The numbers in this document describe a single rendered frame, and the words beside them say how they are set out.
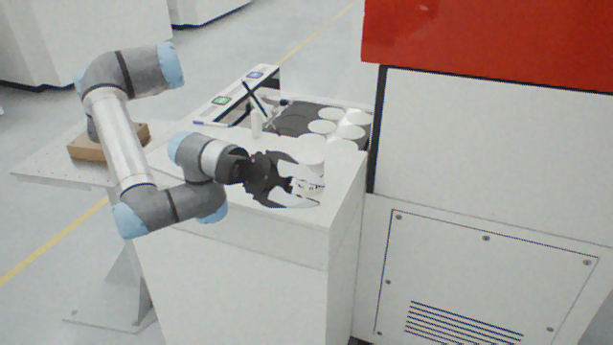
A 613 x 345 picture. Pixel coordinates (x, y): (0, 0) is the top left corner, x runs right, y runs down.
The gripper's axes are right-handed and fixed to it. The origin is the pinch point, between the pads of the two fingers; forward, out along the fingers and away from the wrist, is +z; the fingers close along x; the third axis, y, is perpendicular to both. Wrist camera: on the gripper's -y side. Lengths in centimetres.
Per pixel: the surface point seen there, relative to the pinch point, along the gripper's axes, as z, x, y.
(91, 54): -377, -43, 155
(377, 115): -15, -21, 47
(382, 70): -14, -31, 40
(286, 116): -60, -17, 66
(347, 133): -35, -16, 69
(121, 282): -133, 77, 70
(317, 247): -12.8, 14.9, 29.8
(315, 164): -17.7, -3.9, 26.8
